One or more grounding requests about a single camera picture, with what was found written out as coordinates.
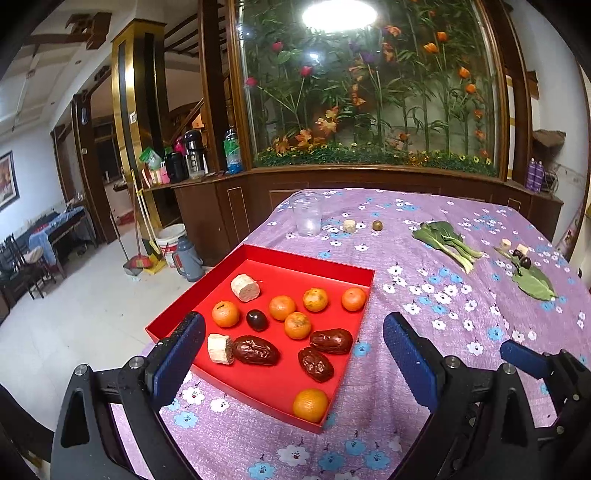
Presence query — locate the yellow broom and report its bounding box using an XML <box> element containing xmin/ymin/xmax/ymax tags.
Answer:
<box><xmin>131</xmin><ymin>168</ymin><xmax>168</xmax><ymax>276</ymax></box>

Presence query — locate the white plastic bucket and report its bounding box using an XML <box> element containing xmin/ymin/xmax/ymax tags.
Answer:
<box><xmin>156</xmin><ymin>224</ymin><xmax>188</xmax><ymax>269</ymax></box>

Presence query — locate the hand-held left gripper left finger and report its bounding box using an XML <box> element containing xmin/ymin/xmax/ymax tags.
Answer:
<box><xmin>51</xmin><ymin>311</ymin><xmax>207</xmax><ymax>480</ymax></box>

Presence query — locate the framed wall picture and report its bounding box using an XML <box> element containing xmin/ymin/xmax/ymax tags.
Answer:
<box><xmin>0</xmin><ymin>150</ymin><xmax>21</xmax><ymax>213</ymax></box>

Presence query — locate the glass flower display case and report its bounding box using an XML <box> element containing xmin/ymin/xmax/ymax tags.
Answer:
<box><xmin>228</xmin><ymin>0</ymin><xmax>511</xmax><ymax>178</ymax></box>

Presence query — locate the grey dustpan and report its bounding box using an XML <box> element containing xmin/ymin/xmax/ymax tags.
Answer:
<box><xmin>111</xmin><ymin>212</ymin><xmax>141</xmax><ymax>278</ymax></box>

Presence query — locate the dark wooden cabinet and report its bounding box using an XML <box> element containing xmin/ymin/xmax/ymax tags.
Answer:
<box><xmin>171</xmin><ymin>166</ymin><xmax>564</xmax><ymax>268</ymax></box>

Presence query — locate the gold trimmed pillar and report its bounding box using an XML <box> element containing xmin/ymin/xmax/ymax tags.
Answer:
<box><xmin>111</xmin><ymin>18</ymin><xmax>171</xmax><ymax>232</ymax></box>

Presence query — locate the dark green leaf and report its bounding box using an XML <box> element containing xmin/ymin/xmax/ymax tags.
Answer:
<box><xmin>494</xmin><ymin>247</ymin><xmax>555</xmax><ymax>296</ymax></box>

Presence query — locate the white yam piece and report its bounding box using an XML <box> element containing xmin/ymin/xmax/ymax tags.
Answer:
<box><xmin>207</xmin><ymin>333</ymin><xmax>235</xmax><ymax>365</ymax></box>

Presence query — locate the red broom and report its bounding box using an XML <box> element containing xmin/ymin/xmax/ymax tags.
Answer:
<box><xmin>130</xmin><ymin>170</ymin><xmax>155</xmax><ymax>271</ymax></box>

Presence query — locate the clear plastic cup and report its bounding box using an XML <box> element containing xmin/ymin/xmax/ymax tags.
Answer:
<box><xmin>290</xmin><ymin>191</ymin><xmax>324</xmax><ymax>237</ymax></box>

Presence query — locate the dark wooden chair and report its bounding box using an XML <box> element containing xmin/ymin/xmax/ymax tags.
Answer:
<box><xmin>0</xmin><ymin>233</ymin><xmax>56</xmax><ymax>301</ymax></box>

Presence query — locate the table with blue cloth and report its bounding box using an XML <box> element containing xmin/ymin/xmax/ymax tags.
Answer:
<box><xmin>28</xmin><ymin>205</ymin><xmax>98</xmax><ymax>273</ymax></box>

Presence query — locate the purple floral tablecloth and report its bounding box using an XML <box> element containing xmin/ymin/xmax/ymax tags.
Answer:
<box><xmin>111</xmin><ymin>187</ymin><xmax>585</xmax><ymax>480</ymax></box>

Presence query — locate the steel thermos pot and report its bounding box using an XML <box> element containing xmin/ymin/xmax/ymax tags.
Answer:
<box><xmin>183</xmin><ymin>130</ymin><xmax>206</xmax><ymax>180</ymax></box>

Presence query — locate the green bok choy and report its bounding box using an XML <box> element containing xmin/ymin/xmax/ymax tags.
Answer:
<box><xmin>412</xmin><ymin>224</ymin><xmax>476</xmax><ymax>274</ymax></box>
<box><xmin>429</xmin><ymin>222</ymin><xmax>484</xmax><ymax>261</ymax></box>

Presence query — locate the plastic water bottle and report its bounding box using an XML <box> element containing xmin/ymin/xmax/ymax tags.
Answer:
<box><xmin>223</xmin><ymin>126</ymin><xmax>243</xmax><ymax>175</ymax></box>

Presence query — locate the red tray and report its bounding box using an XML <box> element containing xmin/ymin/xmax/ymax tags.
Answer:
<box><xmin>145</xmin><ymin>244</ymin><xmax>376</xmax><ymax>435</ymax></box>

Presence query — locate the green bag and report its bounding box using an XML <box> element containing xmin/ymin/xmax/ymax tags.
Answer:
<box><xmin>139</xmin><ymin>147</ymin><xmax>163</xmax><ymax>171</ymax></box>

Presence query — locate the light green cabbage leaf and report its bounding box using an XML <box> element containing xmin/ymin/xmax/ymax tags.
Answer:
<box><xmin>512</xmin><ymin>270</ymin><xmax>557</xmax><ymax>302</ymax></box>

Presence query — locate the grey thermos jug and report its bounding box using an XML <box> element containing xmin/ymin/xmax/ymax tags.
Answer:
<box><xmin>172</xmin><ymin>235</ymin><xmax>205</xmax><ymax>283</ymax></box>

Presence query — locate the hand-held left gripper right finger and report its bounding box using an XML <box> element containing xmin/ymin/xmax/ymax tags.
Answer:
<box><xmin>382</xmin><ymin>311</ymin><xmax>546</xmax><ymax>480</ymax></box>

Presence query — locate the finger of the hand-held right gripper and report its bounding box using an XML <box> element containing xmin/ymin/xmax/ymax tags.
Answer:
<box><xmin>500</xmin><ymin>340</ymin><xmax>591</xmax><ymax>416</ymax></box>

